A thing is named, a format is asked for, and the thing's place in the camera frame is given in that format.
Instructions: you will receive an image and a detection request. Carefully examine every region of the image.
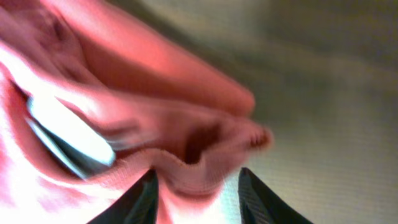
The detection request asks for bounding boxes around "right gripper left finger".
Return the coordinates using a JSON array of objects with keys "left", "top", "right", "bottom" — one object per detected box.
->
[{"left": 88, "top": 170, "right": 159, "bottom": 224}]

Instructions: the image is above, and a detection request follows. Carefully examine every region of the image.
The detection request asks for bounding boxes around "red printed t-shirt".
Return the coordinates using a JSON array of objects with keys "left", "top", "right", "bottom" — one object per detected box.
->
[{"left": 1, "top": 1, "right": 273, "bottom": 223}]

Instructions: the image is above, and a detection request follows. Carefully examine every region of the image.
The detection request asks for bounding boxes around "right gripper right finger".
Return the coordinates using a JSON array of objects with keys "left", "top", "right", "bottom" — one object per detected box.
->
[{"left": 238, "top": 167, "right": 313, "bottom": 224}]

